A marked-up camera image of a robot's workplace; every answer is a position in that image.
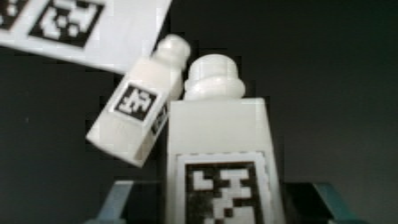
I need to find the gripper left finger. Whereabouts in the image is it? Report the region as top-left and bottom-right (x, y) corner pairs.
(88, 180), (134, 224)

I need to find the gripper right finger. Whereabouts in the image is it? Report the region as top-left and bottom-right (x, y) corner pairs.
(312, 182), (360, 224)

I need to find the white table leg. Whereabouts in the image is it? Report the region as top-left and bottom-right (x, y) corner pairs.
(166, 54), (287, 224)
(86, 35), (191, 167)

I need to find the white marker sheet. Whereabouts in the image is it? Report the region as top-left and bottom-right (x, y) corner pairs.
(0, 0), (173, 74)

